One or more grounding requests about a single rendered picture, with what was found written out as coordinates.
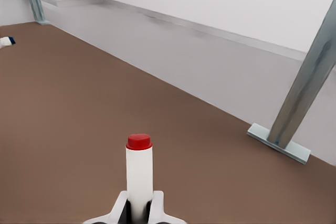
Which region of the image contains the white marker with blue cap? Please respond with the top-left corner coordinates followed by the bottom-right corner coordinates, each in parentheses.
top-left (0, 36), bottom-right (16, 49)

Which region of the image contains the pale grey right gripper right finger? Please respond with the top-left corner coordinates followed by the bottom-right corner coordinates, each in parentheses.
top-left (148, 190), bottom-right (187, 224)

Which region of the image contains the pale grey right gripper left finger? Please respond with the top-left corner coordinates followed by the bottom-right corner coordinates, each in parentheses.
top-left (84, 190), bottom-right (130, 224)

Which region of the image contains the white marker with red cap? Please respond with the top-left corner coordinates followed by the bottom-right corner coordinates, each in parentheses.
top-left (125, 133), bottom-right (154, 222)

